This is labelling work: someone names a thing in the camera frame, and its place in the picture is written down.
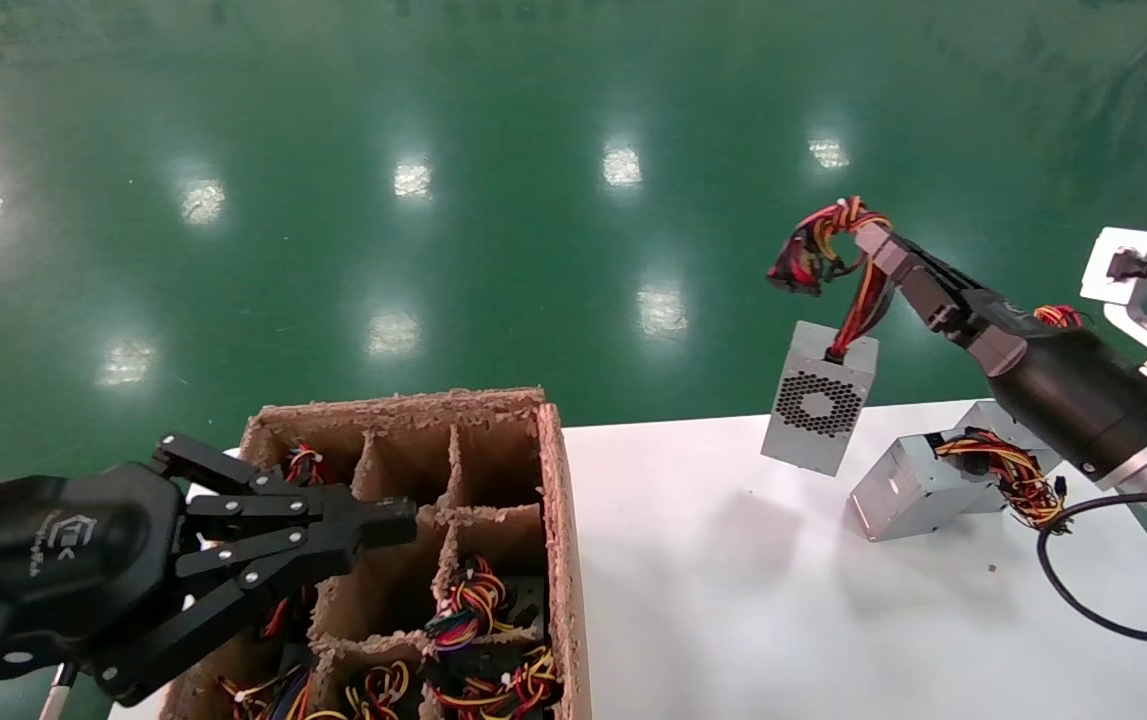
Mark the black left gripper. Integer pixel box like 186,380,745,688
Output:
0,432,419,706

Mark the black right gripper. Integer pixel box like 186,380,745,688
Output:
855,222,1147,481

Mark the silver power supply with fan grille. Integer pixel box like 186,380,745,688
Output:
761,197,894,477

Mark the silver power supply lying flat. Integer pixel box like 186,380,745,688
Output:
848,428,1069,543

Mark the brown cardboard divider box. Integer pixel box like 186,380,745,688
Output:
158,388,592,720

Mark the power supply with wire bundle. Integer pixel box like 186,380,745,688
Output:
308,660,414,720
421,645,564,720
216,665,314,720
421,555,546,651
258,445,329,641

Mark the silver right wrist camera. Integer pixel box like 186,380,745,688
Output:
1080,228,1147,391

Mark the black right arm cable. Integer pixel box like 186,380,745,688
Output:
1036,255,1147,643

